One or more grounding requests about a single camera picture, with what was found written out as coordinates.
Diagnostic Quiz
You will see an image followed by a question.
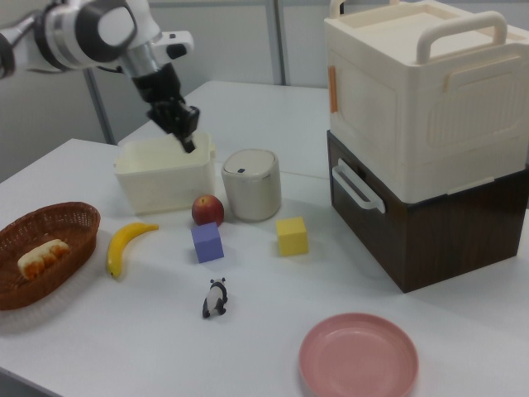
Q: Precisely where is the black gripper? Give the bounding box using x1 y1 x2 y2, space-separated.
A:
131 64 203 155

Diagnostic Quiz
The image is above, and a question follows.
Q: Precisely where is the cream trash can with lid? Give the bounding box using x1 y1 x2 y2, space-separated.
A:
221 148 283 223

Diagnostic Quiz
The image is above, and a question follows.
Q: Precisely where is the white square plastic bin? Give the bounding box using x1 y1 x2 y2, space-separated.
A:
113 131 217 215

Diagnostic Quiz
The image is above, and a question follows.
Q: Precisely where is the red apple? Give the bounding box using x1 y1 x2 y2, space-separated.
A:
191 194 226 227

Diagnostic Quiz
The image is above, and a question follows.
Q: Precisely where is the purple foam cube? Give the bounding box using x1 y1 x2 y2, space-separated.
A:
190 222 225 265

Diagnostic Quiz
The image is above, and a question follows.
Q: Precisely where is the yellow banana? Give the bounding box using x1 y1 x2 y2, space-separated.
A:
107 222 160 280

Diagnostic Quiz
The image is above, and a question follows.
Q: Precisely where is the brown wicker basket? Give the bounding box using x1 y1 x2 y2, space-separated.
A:
0 201 102 312

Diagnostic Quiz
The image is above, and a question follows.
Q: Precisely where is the yellow foam cube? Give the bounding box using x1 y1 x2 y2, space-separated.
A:
275 216 310 256

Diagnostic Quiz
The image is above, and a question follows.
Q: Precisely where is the panda figurine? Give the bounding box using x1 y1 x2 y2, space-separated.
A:
201 277 230 319

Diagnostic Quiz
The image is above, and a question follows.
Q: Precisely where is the bread slice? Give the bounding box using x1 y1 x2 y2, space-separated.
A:
17 238 71 282

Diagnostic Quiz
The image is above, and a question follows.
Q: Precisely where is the cream and brown wooden cabinet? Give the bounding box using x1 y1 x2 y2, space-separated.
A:
323 0 529 203

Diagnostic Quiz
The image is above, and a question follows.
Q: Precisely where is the dark brown wooden drawer box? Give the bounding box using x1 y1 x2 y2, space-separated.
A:
326 129 529 294

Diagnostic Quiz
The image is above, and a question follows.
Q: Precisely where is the pink plate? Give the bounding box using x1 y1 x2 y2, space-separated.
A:
298 312 420 397

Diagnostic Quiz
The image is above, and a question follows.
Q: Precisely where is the orange cabinet door handle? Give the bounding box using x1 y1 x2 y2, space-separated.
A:
327 65 340 113

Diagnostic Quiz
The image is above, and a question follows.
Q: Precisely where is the white drawer handle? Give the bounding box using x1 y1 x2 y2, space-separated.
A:
331 156 387 215

